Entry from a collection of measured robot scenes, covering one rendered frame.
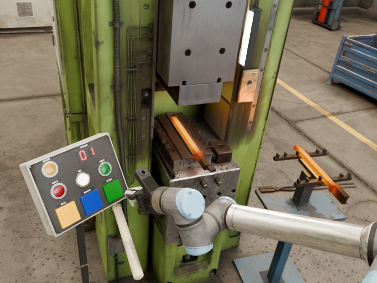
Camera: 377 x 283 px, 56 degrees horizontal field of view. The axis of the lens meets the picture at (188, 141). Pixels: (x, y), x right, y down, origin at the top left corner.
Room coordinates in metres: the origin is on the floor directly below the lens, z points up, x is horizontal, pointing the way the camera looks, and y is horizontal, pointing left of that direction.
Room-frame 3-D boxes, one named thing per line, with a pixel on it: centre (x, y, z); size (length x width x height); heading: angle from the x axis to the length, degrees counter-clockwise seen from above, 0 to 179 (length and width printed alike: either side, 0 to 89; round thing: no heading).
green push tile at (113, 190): (1.07, 0.28, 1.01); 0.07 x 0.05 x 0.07; 140
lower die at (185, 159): (1.58, 0.06, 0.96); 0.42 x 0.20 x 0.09; 25
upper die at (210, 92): (1.58, 0.06, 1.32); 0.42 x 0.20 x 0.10; 25
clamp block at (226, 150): (1.52, -0.17, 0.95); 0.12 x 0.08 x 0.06; 25
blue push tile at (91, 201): (0.99, 0.35, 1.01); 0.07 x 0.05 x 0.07; 140
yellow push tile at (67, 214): (0.92, 0.41, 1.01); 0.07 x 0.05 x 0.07; 140
